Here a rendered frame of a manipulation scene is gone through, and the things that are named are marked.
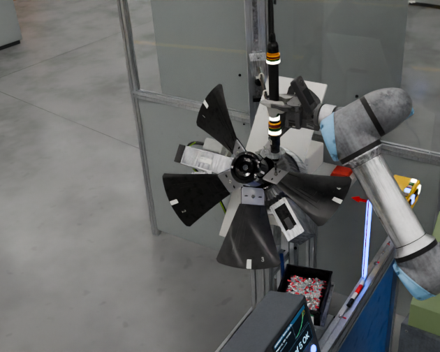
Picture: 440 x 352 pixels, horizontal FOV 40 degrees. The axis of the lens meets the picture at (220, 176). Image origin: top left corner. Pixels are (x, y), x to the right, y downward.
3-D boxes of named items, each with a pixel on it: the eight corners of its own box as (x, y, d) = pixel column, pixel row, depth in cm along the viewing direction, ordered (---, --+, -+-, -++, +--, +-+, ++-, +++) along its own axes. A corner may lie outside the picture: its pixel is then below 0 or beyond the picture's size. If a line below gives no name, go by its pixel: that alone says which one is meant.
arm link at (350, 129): (471, 286, 150) (362, 93, 154) (415, 311, 154) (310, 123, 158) (465, 275, 162) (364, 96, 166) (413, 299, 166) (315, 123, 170)
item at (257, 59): (248, 69, 268) (248, 50, 264) (265, 68, 268) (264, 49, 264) (251, 78, 260) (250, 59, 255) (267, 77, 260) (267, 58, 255)
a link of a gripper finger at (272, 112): (257, 118, 203) (283, 121, 200) (256, 102, 200) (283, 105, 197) (260, 114, 206) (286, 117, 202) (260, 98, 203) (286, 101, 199)
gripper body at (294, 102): (282, 126, 201) (316, 134, 195) (282, 103, 196) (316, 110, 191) (293, 116, 206) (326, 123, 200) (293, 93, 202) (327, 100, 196)
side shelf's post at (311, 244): (308, 309, 326) (310, 176, 283) (315, 311, 324) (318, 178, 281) (305, 313, 323) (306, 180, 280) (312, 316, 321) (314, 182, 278)
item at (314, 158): (292, 155, 294) (292, 135, 289) (324, 162, 286) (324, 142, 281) (276, 171, 283) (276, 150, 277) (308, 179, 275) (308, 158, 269)
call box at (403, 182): (392, 196, 240) (394, 173, 234) (418, 202, 235) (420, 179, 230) (377, 217, 229) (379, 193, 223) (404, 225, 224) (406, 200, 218)
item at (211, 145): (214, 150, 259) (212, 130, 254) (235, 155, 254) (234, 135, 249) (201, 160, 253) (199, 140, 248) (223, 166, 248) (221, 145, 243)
